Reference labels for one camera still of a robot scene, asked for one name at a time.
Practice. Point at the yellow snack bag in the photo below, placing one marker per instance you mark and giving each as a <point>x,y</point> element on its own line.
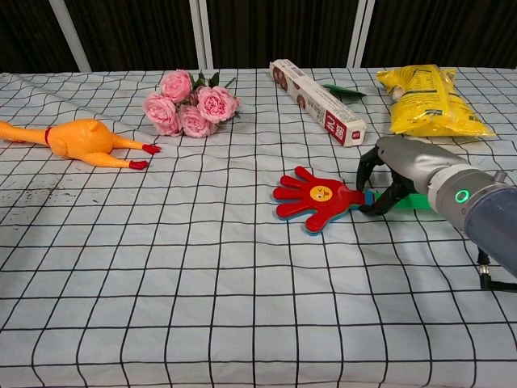
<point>428,101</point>

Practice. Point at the grid-patterned light tablecloth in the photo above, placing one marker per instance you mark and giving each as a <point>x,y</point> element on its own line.
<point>202,283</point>

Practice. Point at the white metal frame post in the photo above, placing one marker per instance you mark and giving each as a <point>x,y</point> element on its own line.
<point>359,32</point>
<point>74,40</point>
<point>202,36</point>

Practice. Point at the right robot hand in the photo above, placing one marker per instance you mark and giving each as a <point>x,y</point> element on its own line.
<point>416,161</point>

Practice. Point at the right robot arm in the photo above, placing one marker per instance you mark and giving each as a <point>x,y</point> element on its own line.
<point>484,210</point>

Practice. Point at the long white wrap box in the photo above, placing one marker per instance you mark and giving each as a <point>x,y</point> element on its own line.
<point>315,101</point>

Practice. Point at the green plastic leaf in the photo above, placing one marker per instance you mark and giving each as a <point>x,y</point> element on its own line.
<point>343,91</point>

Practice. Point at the dark pleated curtain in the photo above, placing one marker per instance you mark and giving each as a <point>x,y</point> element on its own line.
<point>137,32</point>

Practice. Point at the yellow rubber chicken toy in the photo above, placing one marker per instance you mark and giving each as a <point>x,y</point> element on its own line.
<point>81,139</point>

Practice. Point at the pink artificial rose bouquet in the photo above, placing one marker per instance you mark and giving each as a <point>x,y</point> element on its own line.
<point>202,105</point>

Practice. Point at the red hand clapper toy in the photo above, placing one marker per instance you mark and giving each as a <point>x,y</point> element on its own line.
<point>319,194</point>

